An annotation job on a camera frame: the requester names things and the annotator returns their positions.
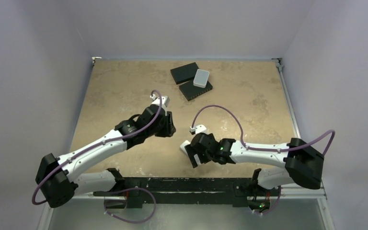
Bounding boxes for black box front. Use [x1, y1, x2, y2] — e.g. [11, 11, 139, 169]
[179, 81, 213, 101]

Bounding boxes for white remote control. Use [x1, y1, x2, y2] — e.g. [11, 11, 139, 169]
[180, 140, 201, 168]

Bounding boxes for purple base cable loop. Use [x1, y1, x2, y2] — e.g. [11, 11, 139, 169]
[103, 187, 157, 224]

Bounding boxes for white plastic box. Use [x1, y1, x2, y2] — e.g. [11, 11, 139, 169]
[193, 69, 210, 88]

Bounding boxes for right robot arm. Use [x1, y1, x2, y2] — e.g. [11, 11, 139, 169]
[180, 133, 324, 195]

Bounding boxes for black base bar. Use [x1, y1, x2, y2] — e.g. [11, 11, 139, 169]
[93, 168, 281, 209]

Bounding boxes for black box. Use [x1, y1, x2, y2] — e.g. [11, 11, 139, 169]
[179, 81, 213, 101]
[170, 62, 199, 85]

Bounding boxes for black box rear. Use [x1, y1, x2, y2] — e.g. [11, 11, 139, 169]
[170, 62, 199, 85]

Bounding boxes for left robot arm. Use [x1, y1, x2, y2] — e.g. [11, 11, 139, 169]
[35, 104, 176, 208]

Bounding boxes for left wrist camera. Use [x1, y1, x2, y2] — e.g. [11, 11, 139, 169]
[150, 94, 170, 112]

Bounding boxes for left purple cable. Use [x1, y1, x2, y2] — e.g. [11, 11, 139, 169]
[32, 90, 163, 206]

